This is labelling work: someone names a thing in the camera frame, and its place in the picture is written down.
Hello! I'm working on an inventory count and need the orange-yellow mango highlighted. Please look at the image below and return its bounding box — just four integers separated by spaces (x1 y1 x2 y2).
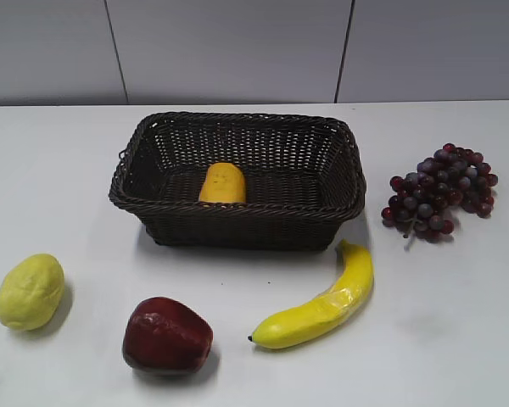
199 163 247 204

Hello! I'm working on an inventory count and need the black wicker basket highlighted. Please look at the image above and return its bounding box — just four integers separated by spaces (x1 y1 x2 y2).
109 112 366 251

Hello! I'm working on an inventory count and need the yellow banana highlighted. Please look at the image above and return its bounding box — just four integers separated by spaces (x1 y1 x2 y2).
248 240 374 349

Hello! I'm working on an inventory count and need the dark red apple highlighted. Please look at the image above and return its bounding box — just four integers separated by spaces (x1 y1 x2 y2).
122 297 213 376

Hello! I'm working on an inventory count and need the purple grape bunch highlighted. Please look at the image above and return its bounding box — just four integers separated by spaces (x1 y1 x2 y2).
381 142 499 243

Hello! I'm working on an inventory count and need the pale yellow lemon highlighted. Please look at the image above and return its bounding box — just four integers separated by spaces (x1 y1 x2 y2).
0 254 65 331

